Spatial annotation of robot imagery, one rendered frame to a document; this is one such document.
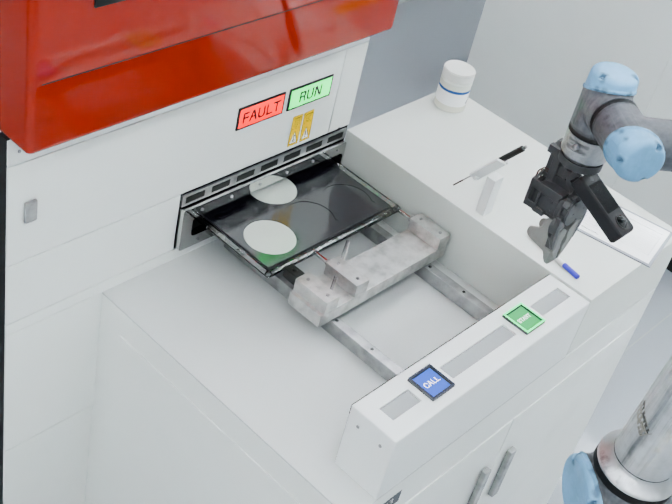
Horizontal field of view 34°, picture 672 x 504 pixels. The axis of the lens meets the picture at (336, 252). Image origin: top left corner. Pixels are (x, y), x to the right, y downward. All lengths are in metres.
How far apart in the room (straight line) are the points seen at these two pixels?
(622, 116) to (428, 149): 0.75
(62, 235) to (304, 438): 0.52
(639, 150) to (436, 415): 0.51
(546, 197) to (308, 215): 0.54
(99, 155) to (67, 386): 0.52
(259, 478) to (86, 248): 0.49
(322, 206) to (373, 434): 0.62
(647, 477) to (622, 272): 0.71
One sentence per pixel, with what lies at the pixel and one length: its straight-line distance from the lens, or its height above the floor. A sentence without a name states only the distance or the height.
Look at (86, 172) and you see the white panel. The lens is 1.83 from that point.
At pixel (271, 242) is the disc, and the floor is 0.90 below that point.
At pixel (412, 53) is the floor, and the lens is 4.73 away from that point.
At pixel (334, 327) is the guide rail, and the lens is 2.01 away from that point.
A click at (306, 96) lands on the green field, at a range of 2.14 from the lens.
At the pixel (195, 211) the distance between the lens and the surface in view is 2.06.
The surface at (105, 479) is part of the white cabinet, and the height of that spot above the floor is 0.35.
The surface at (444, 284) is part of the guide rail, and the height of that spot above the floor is 0.84.
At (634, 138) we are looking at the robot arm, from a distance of 1.61.
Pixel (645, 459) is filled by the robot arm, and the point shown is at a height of 1.18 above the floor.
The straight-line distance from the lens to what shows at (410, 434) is 1.72.
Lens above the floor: 2.20
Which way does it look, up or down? 38 degrees down
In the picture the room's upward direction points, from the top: 14 degrees clockwise
